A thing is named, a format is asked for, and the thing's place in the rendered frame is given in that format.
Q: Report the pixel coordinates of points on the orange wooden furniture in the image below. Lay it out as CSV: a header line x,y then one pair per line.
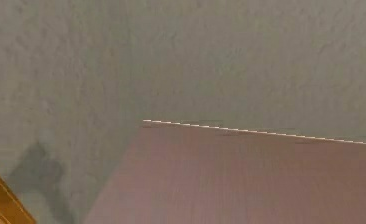
x,y
2,203

